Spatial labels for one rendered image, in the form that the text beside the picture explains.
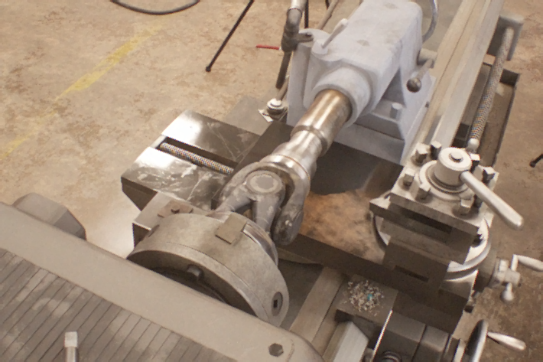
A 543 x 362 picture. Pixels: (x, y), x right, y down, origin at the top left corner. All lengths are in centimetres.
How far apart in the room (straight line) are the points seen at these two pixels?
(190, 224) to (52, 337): 35
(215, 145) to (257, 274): 73
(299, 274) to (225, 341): 89
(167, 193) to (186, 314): 82
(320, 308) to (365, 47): 57
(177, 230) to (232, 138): 72
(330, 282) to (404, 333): 18
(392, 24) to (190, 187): 61
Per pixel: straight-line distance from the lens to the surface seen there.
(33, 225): 82
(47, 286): 76
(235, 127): 171
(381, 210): 124
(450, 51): 229
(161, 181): 155
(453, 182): 122
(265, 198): 111
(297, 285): 156
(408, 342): 144
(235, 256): 95
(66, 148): 304
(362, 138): 169
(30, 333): 72
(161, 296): 74
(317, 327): 135
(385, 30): 162
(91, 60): 360
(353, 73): 147
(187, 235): 97
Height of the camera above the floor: 192
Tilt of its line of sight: 41 degrees down
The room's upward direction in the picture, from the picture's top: 7 degrees clockwise
